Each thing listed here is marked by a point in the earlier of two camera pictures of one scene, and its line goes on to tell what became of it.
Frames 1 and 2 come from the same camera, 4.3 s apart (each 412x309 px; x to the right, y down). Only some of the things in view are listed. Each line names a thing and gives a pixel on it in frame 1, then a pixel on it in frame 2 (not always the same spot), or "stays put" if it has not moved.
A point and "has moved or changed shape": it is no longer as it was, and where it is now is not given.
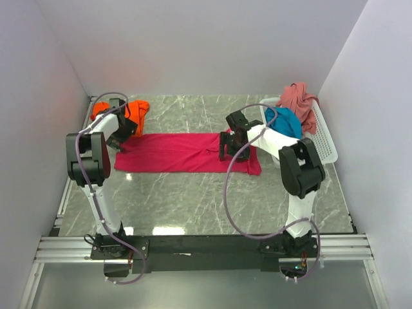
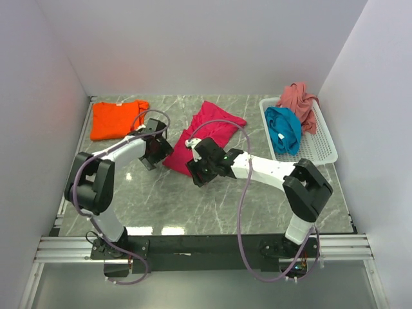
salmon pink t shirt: x=295 y=96 stays put
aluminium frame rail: x=65 y=250 stays put
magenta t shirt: x=186 y=152 has moved or changed shape
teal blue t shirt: x=286 y=122 stays put
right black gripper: x=225 y=138 -> x=194 y=168
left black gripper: x=131 y=129 -> x=165 y=150
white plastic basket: x=322 y=136 stays put
